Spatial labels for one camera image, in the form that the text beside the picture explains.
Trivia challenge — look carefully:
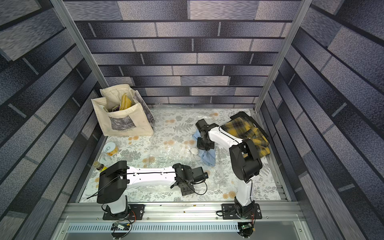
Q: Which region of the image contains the light blue shirt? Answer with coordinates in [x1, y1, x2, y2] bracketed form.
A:
[195, 147, 216, 167]

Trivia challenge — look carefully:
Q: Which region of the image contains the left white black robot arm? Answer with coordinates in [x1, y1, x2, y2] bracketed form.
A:
[93, 161, 209, 220]

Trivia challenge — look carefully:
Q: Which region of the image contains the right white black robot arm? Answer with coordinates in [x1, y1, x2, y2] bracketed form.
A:
[196, 119, 263, 220]

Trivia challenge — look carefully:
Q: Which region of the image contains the white round bag valve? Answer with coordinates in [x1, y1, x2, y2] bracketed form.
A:
[191, 148, 199, 155]

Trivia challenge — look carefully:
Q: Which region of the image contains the yellow black plaid shirt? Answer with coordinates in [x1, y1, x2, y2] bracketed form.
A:
[221, 117, 271, 158]

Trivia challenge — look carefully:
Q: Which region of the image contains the beige canvas tote bag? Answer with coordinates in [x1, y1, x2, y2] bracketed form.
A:
[91, 84, 155, 136]

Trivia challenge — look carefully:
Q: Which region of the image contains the floral patterned table cloth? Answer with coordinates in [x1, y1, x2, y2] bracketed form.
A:
[79, 107, 283, 203]

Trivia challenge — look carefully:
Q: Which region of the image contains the black tray under shirts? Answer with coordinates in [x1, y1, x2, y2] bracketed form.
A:
[230, 111, 269, 139]

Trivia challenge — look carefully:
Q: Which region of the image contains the right small circuit board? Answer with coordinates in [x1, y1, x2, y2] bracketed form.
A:
[238, 223, 254, 239]

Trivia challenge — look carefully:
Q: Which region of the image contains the small circuit board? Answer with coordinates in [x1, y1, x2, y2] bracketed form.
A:
[111, 222, 132, 233]
[238, 223, 254, 239]

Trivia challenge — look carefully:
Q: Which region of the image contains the left small circuit board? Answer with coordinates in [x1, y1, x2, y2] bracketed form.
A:
[111, 222, 132, 233]

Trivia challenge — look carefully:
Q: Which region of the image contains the small yellow capped bottle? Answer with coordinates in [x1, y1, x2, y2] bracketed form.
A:
[93, 161, 107, 172]

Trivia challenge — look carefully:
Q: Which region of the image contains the yellow snack packet in tote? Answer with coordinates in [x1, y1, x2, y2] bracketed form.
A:
[119, 94, 132, 111]

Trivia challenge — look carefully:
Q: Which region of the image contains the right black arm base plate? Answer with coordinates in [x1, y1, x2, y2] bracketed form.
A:
[221, 203, 263, 220]

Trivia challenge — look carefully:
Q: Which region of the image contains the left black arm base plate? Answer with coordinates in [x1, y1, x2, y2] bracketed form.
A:
[103, 204, 145, 221]

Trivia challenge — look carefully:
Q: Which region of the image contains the aluminium front rail frame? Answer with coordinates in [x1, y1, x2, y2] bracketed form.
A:
[53, 201, 313, 240]

